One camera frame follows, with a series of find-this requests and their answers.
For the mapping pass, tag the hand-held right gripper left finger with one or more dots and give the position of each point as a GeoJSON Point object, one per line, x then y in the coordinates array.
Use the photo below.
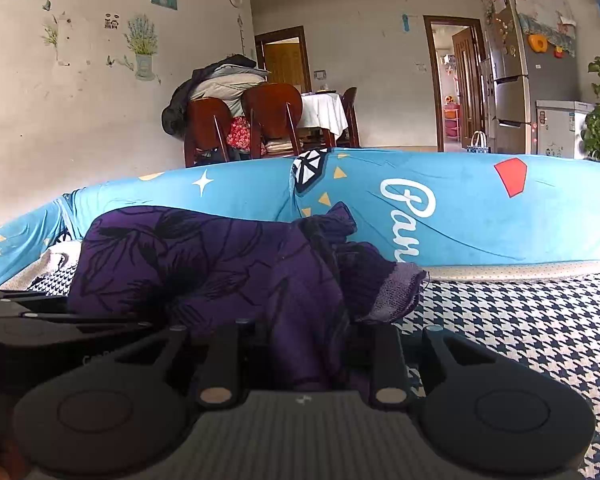
{"type": "Point", "coordinates": [225, 345]}

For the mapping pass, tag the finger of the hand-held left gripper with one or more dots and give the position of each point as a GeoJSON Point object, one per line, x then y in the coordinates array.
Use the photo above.
{"type": "Point", "coordinates": [80, 318]}

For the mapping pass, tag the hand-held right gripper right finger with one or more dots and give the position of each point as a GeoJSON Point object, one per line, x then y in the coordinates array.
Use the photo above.
{"type": "Point", "coordinates": [387, 350]}

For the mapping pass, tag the purple floral shirt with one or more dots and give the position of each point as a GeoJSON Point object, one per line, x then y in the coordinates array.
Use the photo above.
{"type": "Point", "coordinates": [205, 260]}

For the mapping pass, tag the houndstooth sofa seat cover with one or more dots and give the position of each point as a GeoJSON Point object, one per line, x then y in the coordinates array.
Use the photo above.
{"type": "Point", "coordinates": [530, 320]}

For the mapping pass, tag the blue printed sofa cover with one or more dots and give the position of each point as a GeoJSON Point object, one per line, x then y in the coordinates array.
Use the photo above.
{"type": "Point", "coordinates": [455, 220]}

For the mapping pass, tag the red floral cloth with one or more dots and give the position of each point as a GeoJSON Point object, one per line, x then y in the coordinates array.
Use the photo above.
{"type": "Point", "coordinates": [239, 135]}

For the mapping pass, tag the patterned tote bag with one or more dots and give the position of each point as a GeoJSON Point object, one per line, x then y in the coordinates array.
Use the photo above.
{"type": "Point", "coordinates": [479, 145]}

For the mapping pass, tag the brown wooden chair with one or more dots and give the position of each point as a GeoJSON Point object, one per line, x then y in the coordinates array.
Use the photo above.
{"type": "Point", "coordinates": [351, 110]}
{"type": "Point", "coordinates": [272, 110]}
{"type": "Point", "coordinates": [205, 120]}

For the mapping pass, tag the pink storage rack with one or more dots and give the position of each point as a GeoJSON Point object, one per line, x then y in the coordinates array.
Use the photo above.
{"type": "Point", "coordinates": [452, 117]}

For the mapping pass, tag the table with white cloth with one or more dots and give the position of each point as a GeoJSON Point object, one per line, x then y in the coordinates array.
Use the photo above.
{"type": "Point", "coordinates": [325, 110]}

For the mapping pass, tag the pile of coats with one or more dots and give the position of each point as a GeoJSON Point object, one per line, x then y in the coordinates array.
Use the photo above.
{"type": "Point", "coordinates": [220, 80]}

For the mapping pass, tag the white chest freezer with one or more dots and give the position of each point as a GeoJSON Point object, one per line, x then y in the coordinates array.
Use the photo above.
{"type": "Point", "coordinates": [562, 130]}

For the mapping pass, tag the brown wooden door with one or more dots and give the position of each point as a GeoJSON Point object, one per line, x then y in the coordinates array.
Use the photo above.
{"type": "Point", "coordinates": [467, 80]}

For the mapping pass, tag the silver refrigerator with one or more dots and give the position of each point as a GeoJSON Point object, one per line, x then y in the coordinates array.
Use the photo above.
{"type": "Point", "coordinates": [520, 95]}

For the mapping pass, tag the yellow wooden door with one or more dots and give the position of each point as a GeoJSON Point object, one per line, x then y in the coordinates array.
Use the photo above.
{"type": "Point", "coordinates": [285, 62]}

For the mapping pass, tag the refrigerator cover cloth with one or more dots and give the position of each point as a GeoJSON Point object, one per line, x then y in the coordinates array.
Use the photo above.
{"type": "Point", "coordinates": [545, 15]}

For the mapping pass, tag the lavender vase wall sticker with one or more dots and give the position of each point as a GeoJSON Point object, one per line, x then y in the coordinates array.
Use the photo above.
{"type": "Point", "coordinates": [142, 47]}

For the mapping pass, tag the small panda wall sticker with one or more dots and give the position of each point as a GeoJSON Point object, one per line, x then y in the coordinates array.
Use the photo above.
{"type": "Point", "coordinates": [111, 21]}

